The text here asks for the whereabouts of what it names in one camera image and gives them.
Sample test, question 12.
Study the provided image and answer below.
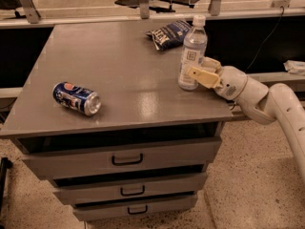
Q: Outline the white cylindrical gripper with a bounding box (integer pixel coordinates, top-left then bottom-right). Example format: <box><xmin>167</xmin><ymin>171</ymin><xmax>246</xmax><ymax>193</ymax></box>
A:
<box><xmin>188</xmin><ymin>57</ymin><xmax>248</xmax><ymax>100</ymax></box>

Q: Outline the clear plastic water bottle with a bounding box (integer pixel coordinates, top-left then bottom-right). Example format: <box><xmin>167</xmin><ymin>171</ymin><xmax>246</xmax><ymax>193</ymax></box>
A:
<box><xmin>178</xmin><ymin>15</ymin><xmax>208</xmax><ymax>91</ymax></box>

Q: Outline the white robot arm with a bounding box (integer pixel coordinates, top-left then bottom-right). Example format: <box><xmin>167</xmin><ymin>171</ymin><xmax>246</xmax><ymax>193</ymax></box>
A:
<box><xmin>185</xmin><ymin>57</ymin><xmax>305</xmax><ymax>180</ymax></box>

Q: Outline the dark blue chip bag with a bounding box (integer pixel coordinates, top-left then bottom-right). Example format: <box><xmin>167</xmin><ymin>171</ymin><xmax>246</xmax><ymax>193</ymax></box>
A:
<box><xmin>146</xmin><ymin>20</ymin><xmax>191</xmax><ymax>52</ymax></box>

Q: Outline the top grey drawer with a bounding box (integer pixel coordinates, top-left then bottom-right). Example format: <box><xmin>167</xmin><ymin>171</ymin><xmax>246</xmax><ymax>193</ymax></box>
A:
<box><xmin>23</xmin><ymin>136</ymin><xmax>221</xmax><ymax>179</ymax></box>

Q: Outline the white packet on ledge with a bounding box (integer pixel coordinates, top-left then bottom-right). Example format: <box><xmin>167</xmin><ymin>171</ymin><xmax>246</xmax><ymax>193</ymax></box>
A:
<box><xmin>284</xmin><ymin>60</ymin><xmax>305</xmax><ymax>75</ymax></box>

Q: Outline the grey drawer cabinet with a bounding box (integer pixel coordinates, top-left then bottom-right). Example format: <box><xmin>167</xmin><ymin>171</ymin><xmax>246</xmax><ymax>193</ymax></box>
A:
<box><xmin>1</xmin><ymin>21</ymin><xmax>231</xmax><ymax>210</ymax></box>

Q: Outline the blue soda can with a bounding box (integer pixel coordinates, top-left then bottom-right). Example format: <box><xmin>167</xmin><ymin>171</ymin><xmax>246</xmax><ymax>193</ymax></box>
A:
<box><xmin>52</xmin><ymin>82</ymin><xmax>101</xmax><ymax>116</ymax></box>

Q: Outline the black object at left edge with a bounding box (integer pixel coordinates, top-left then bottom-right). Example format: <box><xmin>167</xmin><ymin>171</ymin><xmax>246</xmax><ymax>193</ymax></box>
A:
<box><xmin>0</xmin><ymin>157</ymin><xmax>12</xmax><ymax>212</ymax></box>

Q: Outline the black cable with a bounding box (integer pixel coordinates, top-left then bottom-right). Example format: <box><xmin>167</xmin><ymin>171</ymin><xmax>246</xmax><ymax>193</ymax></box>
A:
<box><xmin>228</xmin><ymin>5</ymin><xmax>286</xmax><ymax>112</ymax></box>

